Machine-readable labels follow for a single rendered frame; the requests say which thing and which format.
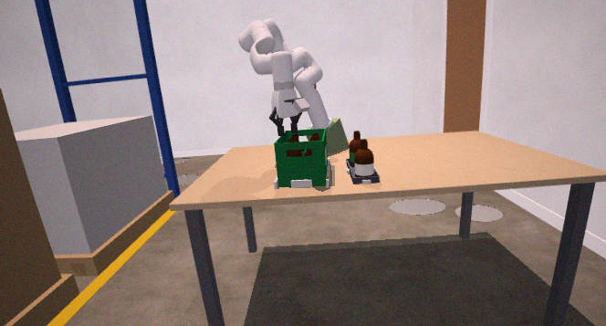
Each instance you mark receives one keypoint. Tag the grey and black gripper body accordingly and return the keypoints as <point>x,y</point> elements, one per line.
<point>284,109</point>

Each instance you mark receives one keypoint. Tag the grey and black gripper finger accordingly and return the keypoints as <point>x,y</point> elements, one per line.
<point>294,123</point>
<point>278,122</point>

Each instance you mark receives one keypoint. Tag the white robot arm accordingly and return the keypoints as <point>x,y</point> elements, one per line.
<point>285,62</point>

